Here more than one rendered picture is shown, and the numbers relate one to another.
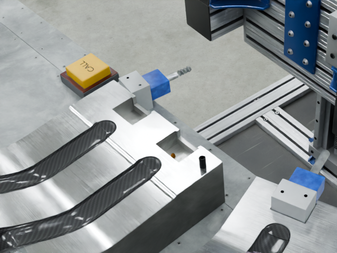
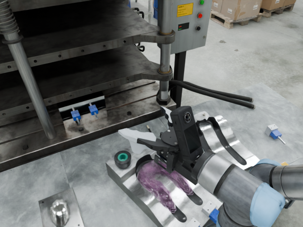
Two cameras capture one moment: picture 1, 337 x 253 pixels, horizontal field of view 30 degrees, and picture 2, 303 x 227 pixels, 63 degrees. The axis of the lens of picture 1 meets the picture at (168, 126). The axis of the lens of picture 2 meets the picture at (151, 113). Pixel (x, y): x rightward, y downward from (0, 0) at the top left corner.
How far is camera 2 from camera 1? 84 cm
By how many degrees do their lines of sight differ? 67
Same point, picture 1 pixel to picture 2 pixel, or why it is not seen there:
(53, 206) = (213, 147)
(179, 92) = not seen: outside the picture
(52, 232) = (204, 146)
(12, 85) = (280, 150)
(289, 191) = (210, 206)
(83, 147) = (236, 157)
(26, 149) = (236, 144)
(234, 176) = not seen: hidden behind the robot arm
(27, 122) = (261, 152)
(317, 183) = (214, 217)
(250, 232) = (200, 195)
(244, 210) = (209, 196)
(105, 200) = not seen: hidden behind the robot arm
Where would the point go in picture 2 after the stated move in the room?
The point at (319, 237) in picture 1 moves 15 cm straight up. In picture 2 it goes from (195, 212) to (200, 194)
